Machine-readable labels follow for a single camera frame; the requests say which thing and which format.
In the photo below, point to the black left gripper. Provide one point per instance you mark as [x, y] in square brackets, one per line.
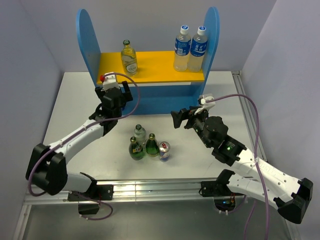
[128, 97]

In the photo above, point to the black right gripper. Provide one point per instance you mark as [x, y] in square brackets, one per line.
[184, 114]

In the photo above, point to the red bull can red tab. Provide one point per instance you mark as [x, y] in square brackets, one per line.
[164, 151]

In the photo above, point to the clear chang glass bottle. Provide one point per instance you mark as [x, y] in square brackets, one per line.
[129, 58]

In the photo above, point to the green perrier bottle yellow label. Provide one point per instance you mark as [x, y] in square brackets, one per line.
[152, 146]

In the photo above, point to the green perrier bottle red label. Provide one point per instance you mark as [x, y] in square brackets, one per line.
[135, 149]

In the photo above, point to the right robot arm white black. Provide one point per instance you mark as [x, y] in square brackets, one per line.
[247, 175]

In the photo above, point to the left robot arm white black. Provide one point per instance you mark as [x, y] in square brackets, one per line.
[47, 168]

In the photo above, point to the blue and yellow shelf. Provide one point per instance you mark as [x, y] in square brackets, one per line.
[161, 88]

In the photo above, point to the clear plastic bottle blue label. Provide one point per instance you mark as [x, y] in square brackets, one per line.
[182, 49]

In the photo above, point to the clear plastic bottle white text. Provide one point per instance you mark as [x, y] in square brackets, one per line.
[197, 50]

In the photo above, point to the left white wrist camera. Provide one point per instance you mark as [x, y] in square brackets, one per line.
[109, 82]

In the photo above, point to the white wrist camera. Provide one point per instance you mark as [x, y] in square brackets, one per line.
[205, 102]
[109, 82]

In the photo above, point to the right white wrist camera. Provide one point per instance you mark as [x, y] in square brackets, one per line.
[205, 102]

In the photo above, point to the right side aluminium rail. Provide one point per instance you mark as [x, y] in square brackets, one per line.
[249, 115]

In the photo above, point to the aluminium mounting rail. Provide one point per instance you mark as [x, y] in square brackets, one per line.
[166, 209]

